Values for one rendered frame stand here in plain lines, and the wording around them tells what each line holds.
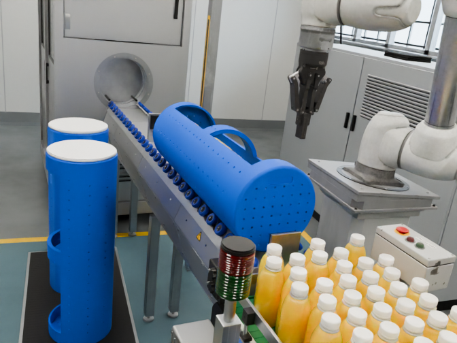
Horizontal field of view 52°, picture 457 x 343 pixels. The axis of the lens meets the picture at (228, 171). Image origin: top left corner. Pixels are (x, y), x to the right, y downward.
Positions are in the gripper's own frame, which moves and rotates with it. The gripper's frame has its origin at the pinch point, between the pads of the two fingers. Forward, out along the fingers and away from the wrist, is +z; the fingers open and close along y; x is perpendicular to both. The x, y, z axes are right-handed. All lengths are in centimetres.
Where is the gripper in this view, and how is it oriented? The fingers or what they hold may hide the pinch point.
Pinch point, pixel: (302, 125)
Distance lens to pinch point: 131.6
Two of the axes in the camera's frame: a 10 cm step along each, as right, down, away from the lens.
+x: -4.0, -3.4, 8.5
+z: -1.1, 9.4, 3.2
